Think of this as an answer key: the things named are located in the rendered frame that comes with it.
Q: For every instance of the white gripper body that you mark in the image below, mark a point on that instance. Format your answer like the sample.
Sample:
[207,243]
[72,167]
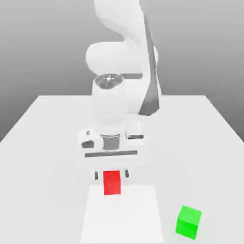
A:
[110,161]

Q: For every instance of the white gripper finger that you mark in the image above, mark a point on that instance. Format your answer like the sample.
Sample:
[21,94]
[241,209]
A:
[126,173]
[96,175]

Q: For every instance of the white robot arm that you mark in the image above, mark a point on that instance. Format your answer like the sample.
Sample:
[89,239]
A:
[114,57]

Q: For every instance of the small red cube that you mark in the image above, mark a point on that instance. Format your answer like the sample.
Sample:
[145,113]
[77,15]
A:
[112,183]

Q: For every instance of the small green cube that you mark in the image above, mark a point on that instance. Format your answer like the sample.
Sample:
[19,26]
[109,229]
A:
[187,223]

